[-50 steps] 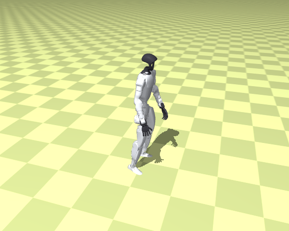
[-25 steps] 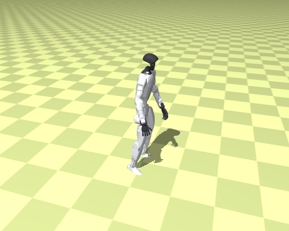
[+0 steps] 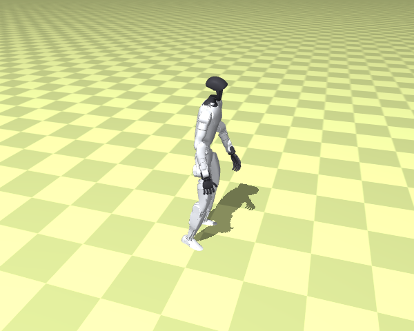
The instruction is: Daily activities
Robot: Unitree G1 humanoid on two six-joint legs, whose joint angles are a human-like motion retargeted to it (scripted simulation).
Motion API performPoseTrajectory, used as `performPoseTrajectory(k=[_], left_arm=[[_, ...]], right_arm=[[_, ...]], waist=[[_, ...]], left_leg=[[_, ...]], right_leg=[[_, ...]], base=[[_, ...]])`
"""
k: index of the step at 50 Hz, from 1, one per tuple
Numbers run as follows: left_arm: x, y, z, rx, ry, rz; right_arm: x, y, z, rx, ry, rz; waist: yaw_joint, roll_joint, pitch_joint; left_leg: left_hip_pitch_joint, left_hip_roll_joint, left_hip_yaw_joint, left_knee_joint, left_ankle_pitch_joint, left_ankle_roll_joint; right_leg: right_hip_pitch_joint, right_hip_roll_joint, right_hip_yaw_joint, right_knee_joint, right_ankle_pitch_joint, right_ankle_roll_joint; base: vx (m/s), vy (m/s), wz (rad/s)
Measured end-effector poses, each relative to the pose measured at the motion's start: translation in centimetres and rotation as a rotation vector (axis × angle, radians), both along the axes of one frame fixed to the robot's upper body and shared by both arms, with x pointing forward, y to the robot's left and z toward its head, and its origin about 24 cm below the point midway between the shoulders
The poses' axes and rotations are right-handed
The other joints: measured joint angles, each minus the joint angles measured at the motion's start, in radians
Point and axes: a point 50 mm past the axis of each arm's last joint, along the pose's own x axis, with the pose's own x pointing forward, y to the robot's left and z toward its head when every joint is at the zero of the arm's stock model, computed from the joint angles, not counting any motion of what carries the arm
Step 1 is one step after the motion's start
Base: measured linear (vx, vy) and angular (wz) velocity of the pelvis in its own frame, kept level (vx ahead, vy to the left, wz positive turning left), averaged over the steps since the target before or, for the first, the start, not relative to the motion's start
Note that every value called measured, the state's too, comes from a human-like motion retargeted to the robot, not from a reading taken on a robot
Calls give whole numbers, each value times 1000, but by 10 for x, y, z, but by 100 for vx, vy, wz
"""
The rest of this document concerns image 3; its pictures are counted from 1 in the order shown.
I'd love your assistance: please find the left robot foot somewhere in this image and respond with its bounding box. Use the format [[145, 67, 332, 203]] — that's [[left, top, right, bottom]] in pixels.
[[202, 219, 217, 225]]

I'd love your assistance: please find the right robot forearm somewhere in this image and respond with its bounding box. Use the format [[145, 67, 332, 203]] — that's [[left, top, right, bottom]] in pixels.
[[195, 143, 209, 178]]

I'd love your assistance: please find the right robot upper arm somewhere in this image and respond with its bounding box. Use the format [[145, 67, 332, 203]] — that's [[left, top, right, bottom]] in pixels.
[[194, 110, 212, 150]]

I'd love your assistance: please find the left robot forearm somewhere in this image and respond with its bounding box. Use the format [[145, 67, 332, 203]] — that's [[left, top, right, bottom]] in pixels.
[[218, 129, 234, 153]]

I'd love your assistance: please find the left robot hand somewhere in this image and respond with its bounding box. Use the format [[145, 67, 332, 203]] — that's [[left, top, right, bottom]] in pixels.
[[228, 146, 241, 171]]

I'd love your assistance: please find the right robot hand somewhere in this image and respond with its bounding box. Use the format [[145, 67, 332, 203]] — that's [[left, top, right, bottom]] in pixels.
[[201, 171, 217, 194]]

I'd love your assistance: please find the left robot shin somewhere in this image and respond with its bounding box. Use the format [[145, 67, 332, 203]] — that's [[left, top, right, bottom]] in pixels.
[[203, 192, 216, 222]]

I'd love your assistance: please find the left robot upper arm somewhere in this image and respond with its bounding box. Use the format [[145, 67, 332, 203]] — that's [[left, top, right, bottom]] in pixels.
[[217, 100, 226, 132]]

